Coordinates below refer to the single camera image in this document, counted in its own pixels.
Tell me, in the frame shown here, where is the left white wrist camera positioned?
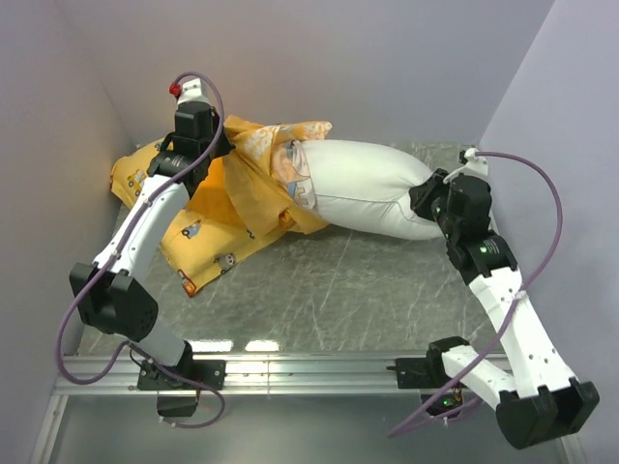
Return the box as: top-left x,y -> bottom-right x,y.
168,77 -> 211,107

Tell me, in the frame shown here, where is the yellow vehicle print pillow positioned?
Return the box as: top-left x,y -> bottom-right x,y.
108,137 -> 277,299

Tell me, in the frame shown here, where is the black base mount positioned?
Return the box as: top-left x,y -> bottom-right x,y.
387,357 -> 481,421
135,360 -> 226,428

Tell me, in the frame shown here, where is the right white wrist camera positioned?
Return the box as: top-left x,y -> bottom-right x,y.
444,147 -> 488,184

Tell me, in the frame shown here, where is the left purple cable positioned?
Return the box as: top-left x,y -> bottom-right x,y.
54,72 -> 227,429

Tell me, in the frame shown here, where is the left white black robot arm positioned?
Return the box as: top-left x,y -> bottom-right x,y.
70,98 -> 232,389

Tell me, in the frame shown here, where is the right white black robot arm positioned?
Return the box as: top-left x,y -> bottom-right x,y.
390,169 -> 600,450

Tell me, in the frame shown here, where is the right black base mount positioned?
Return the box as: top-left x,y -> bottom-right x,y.
387,357 -> 481,421

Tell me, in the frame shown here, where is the white pillow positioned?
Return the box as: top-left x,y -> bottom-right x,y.
272,139 -> 441,241

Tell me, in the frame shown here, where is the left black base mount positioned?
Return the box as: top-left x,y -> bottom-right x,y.
135,360 -> 226,428

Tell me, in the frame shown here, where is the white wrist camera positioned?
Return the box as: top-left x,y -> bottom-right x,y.
444,147 -> 488,184
168,77 -> 211,107

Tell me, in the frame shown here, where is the orange Mickey Mouse pillowcase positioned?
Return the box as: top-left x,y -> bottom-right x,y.
188,116 -> 332,237

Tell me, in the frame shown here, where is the aluminium frame rail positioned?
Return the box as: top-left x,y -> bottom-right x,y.
28,144 -> 576,464

